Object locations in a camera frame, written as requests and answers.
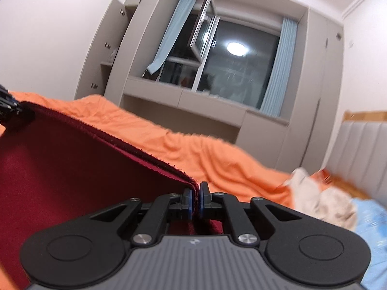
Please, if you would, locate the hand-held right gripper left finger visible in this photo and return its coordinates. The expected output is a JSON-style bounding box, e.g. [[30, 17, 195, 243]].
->
[[89, 188, 194, 246]]

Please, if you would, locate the open grey wardrobe door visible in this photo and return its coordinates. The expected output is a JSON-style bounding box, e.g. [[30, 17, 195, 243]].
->
[[74, 0, 128, 101]]

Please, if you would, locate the grey built-in wardrobe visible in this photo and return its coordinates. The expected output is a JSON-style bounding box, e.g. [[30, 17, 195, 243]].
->
[[74, 0, 346, 170]]

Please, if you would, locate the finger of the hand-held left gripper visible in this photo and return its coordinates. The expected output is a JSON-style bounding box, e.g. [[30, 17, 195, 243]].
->
[[0, 84, 23, 119]]

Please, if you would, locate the short light blue curtain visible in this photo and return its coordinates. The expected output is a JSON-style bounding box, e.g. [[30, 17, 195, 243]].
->
[[147, 0, 198, 75]]

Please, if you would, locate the dark red sweater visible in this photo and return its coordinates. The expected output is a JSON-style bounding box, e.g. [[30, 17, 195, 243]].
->
[[0, 101, 226, 290]]

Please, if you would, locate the cream garment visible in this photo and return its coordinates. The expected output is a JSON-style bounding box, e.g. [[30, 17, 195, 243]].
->
[[283, 167, 358, 231]]

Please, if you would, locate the small coral cloth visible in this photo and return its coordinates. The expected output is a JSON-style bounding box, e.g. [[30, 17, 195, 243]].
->
[[314, 169, 332, 183]]

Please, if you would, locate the orange duvet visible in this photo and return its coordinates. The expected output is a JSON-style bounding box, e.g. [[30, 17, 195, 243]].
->
[[0, 91, 296, 290]]

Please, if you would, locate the light blue garment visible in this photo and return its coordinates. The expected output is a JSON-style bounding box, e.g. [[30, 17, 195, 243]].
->
[[352, 198, 387, 290]]

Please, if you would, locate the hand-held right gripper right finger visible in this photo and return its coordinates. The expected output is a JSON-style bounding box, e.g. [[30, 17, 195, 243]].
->
[[199, 181, 298, 245]]

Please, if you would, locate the grey padded wooden headboard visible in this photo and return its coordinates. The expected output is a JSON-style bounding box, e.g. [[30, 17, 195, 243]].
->
[[325, 110, 387, 200]]

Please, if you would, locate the open window sash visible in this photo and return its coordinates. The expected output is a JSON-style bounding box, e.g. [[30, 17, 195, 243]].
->
[[189, 0, 220, 65]]

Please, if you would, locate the large window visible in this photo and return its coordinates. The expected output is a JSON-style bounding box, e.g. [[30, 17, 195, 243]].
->
[[157, 14, 282, 111]]

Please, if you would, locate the long light blue curtain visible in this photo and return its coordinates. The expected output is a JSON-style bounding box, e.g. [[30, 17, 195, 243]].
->
[[260, 16, 298, 117]]

